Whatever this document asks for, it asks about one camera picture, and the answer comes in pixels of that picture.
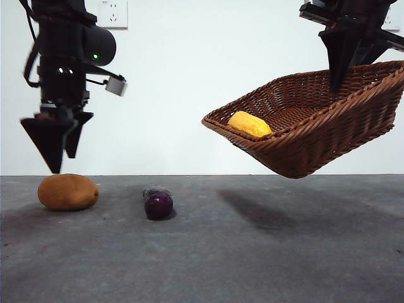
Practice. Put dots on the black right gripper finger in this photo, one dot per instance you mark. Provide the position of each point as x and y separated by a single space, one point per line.
341 53
367 52

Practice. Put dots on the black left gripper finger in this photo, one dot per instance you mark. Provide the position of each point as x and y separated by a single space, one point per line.
50 139
75 135

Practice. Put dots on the brown potato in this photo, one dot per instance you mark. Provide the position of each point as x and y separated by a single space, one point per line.
66 192

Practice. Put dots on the brown woven wicker basket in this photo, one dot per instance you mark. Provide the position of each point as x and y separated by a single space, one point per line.
309 132

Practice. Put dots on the purple eggplant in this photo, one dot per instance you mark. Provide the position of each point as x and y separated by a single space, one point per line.
158 205

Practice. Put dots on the yellow corn cob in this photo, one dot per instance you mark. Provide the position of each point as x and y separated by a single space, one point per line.
249 124

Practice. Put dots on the white wall socket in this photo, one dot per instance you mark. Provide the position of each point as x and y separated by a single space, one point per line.
115 14
393 22

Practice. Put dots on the pale grey left camera box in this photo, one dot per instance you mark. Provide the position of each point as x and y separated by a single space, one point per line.
116 86

